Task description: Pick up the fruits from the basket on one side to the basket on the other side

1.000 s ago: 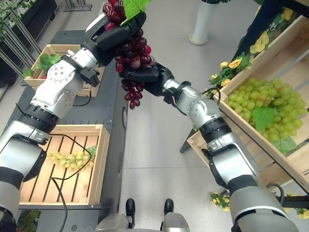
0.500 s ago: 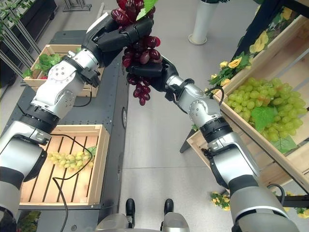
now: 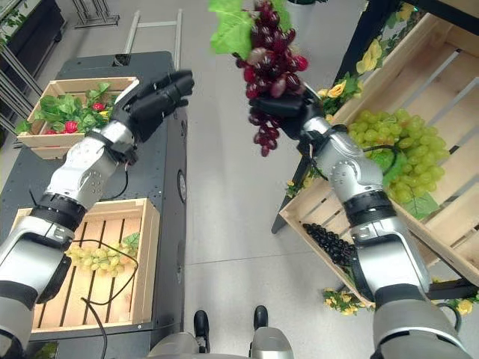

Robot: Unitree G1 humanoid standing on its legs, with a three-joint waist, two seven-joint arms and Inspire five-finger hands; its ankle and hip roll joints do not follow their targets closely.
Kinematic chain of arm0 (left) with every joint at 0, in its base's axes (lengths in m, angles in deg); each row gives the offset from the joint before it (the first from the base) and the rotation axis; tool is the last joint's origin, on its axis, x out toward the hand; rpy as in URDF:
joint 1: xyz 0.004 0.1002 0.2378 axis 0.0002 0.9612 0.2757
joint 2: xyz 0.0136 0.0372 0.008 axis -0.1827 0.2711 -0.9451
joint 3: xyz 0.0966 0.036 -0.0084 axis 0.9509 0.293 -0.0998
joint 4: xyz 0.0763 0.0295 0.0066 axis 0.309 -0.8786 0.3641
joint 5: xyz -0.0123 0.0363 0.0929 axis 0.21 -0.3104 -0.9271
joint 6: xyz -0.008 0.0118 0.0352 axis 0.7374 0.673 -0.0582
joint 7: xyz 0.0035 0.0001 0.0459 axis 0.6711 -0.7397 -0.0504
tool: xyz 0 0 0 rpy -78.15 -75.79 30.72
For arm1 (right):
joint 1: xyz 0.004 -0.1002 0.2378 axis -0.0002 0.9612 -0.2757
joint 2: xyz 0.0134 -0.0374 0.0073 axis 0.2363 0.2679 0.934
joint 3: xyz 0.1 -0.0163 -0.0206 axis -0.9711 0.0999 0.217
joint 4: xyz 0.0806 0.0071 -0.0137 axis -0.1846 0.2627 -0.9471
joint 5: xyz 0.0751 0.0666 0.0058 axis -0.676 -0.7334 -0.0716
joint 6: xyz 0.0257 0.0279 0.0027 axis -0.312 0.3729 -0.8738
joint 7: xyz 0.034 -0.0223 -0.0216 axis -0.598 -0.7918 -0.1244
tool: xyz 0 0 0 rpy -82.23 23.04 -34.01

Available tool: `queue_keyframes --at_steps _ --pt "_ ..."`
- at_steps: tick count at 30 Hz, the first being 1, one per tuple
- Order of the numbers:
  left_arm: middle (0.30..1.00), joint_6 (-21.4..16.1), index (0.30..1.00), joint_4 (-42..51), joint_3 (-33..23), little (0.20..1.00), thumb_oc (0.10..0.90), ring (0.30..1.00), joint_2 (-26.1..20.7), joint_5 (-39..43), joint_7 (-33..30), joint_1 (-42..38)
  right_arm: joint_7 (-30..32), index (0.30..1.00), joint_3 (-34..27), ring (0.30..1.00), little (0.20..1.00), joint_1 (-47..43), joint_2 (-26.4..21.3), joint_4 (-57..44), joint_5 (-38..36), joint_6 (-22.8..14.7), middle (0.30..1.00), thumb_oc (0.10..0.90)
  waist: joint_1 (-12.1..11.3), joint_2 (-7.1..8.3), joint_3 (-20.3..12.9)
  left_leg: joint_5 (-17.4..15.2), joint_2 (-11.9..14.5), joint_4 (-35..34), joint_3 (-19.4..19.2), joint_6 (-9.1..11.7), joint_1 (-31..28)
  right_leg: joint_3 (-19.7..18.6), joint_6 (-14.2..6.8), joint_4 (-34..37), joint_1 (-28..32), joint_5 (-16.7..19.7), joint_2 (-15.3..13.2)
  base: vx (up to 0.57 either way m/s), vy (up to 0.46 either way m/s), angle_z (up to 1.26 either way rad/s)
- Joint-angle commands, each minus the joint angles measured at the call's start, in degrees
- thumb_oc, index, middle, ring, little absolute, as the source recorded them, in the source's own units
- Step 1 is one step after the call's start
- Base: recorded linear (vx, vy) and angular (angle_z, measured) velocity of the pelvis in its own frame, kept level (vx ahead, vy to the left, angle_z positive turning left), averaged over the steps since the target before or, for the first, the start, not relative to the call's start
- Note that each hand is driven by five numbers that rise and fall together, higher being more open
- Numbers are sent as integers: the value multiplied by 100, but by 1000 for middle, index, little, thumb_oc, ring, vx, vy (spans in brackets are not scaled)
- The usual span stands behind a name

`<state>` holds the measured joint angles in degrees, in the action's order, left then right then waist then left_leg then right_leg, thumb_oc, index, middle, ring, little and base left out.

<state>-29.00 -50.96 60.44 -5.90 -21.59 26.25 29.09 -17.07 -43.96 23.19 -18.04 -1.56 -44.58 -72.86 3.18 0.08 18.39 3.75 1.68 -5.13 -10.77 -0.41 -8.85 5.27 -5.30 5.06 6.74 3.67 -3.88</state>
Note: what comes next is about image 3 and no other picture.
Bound silver robot right leg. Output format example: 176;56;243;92
249;326;295;359

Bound red grape bunch with leaf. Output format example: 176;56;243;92
207;0;309;157

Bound wooden crate with slatted bottom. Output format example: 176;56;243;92
10;197;161;334

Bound small green grape bunch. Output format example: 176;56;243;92
64;232;141;277

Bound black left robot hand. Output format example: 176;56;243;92
119;70;195;143

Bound large green grape bunch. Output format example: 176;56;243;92
347;108;451;221

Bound leafy greens with red fruits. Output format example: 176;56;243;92
15;82;118;135

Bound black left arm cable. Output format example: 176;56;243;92
70;164;139;359

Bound metal ladder frame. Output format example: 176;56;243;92
123;8;183;70

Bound large tilted wooden crate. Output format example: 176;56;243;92
325;12;479;283

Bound small tilted wooden crate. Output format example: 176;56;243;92
279;177;379;309

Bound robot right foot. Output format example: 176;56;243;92
253;305;269;331

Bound dark cabinet on wheels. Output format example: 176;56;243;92
0;0;68;76

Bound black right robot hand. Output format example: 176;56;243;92
248;84;326;141

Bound black grape bunch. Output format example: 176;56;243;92
302;223;357;265

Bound metal rack frame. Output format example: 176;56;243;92
72;0;120;29

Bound dark grey cart table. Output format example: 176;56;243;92
0;51;188;343

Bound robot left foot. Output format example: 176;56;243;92
192;310;210;354

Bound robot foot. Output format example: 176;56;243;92
253;305;269;331
192;310;210;354

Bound silver robot leg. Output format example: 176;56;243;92
147;330;207;359
249;326;295;359

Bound black metal shelf frame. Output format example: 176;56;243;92
271;0;479;300

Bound wooden crate with greens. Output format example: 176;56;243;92
16;76;140;160

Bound yellow flower garland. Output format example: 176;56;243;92
285;1;479;316

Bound silver robot left leg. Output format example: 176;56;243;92
147;330;207;359

